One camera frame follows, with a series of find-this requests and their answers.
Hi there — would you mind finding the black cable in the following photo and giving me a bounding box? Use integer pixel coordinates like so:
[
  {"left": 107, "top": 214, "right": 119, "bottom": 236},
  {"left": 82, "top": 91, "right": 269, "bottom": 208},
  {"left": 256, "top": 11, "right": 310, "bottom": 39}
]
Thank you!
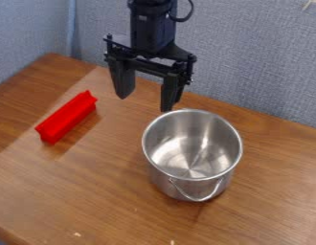
[{"left": 169, "top": 0, "right": 196, "bottom": 23}]

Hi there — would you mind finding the metal pot with handle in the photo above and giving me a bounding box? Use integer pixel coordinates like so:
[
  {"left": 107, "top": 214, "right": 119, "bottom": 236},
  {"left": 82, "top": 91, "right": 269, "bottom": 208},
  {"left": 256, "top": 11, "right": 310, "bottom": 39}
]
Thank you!
[{"left": 142, "top": 108, "right": 244, "bottom": 202}]

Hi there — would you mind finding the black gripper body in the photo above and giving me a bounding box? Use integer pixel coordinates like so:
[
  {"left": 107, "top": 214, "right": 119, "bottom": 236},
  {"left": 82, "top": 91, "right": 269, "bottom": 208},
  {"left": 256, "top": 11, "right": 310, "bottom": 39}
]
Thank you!
[{"left": 103, "top": 0, "right": 197, "bottom": 81}]

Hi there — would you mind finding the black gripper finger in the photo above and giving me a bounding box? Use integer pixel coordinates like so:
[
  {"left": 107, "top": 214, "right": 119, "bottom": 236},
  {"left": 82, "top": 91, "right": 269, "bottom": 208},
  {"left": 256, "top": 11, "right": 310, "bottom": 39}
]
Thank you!
[
  {"left": 161, "top": 75, "right": 186, "bottom": 112},
  {"left": 109, "top": 60, "right": 136, "bottom": 100}
]

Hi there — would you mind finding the red plastic block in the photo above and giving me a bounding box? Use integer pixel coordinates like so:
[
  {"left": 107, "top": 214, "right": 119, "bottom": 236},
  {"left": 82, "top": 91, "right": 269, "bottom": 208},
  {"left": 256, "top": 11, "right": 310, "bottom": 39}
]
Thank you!
[{"left": 36, "top": 90, "right": 99, "bottom": 145}]

